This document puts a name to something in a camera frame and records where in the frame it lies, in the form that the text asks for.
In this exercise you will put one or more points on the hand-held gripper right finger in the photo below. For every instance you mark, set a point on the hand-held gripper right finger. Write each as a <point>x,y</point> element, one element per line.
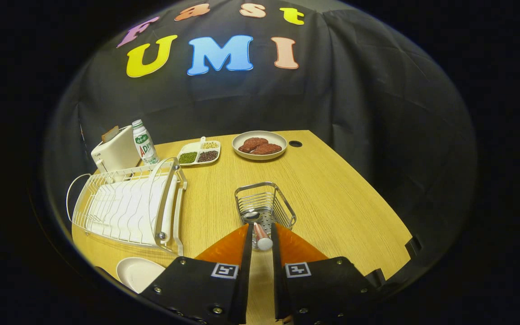
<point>278,271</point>

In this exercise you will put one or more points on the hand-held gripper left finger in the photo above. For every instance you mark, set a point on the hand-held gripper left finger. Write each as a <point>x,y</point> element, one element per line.
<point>246,271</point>

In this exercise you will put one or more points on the white divided dish with beans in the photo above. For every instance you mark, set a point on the white divided dish with beans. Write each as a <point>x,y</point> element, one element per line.
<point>197,156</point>

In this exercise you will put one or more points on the beige plate with meat patties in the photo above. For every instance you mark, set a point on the beige plate with meat patties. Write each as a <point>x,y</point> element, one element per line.
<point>260,134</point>

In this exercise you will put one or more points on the red meat patty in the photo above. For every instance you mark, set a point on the red meat patty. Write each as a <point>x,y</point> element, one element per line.
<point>251,143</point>
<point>269,149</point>

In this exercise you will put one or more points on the white ribbed drain tray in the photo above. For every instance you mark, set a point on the white ribbed drain tray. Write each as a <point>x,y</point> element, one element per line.
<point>129,207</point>

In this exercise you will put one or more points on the white bottle with green label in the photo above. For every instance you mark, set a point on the white bottle with green label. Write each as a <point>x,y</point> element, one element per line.
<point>145,144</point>

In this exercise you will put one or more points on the white toaster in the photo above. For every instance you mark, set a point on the white toaster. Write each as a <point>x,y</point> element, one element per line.
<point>118,153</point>

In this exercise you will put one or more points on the black backdrop cloth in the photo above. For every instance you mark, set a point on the black backdrop cloth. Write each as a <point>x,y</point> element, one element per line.
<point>355,113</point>

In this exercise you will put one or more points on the brown bread slice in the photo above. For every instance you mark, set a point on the brown bread slice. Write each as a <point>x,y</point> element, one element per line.
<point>109,134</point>

